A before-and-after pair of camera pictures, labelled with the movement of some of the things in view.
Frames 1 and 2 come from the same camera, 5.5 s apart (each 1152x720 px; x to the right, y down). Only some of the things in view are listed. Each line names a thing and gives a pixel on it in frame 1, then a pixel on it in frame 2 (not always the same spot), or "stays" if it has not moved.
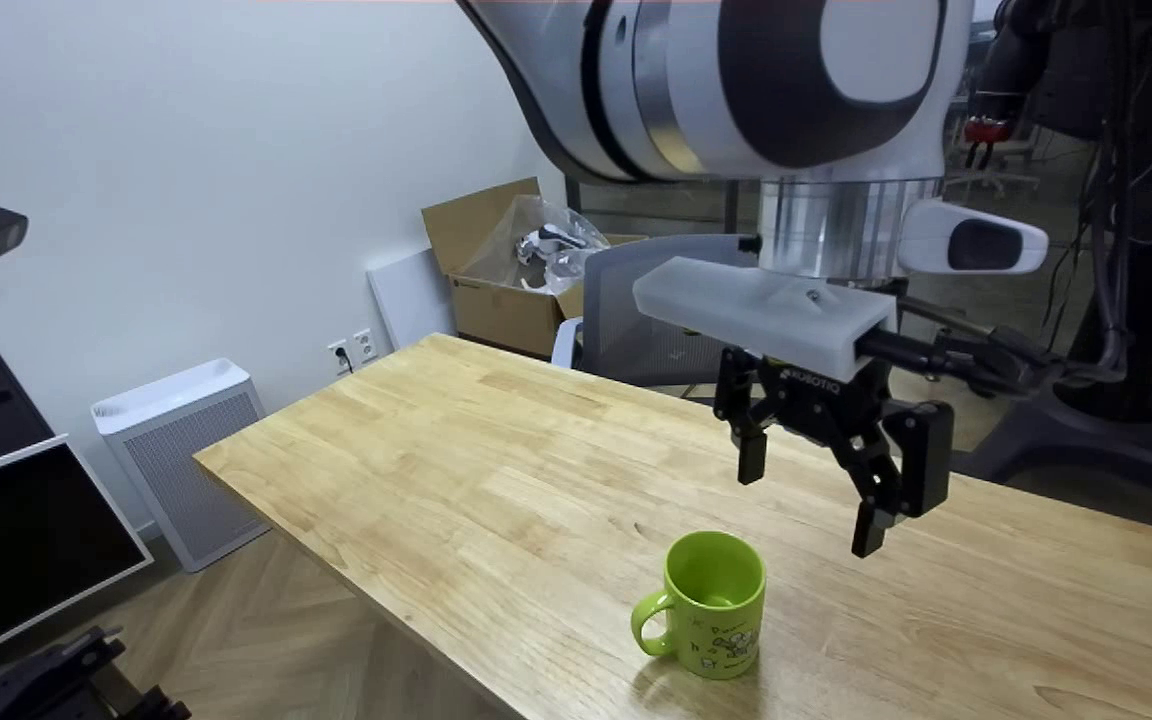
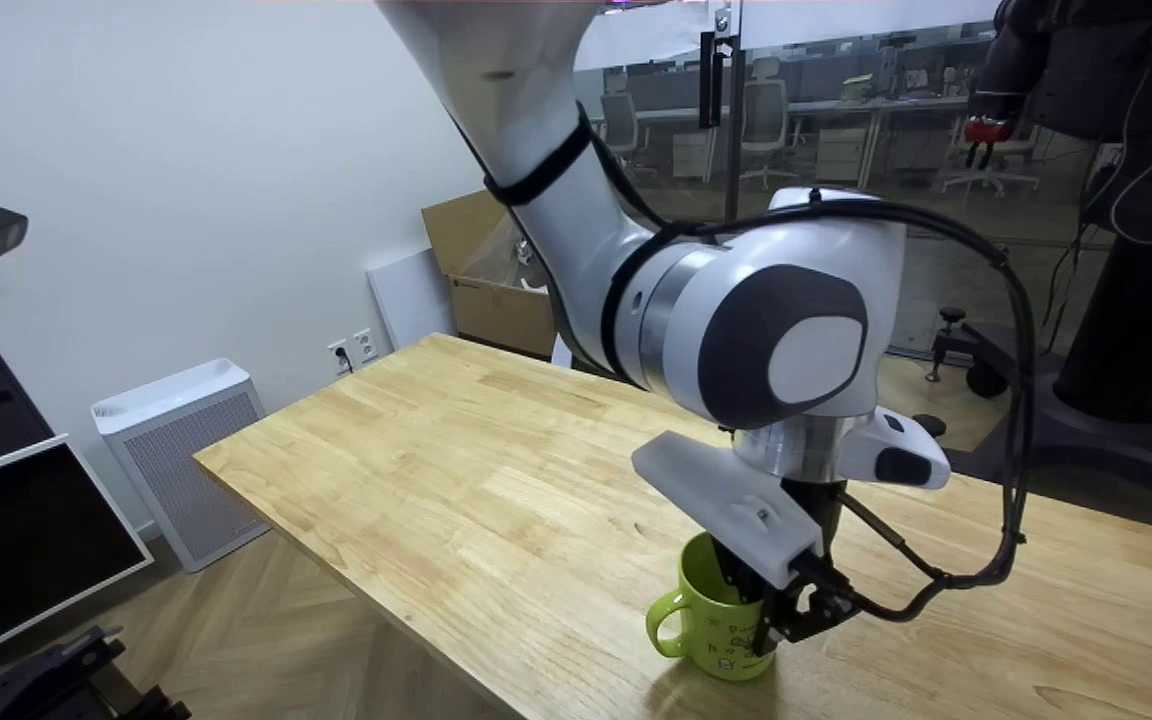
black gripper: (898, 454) → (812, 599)
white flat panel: (409, 297) stays
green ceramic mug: (715, 606) stays
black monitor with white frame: (24, 537) stays
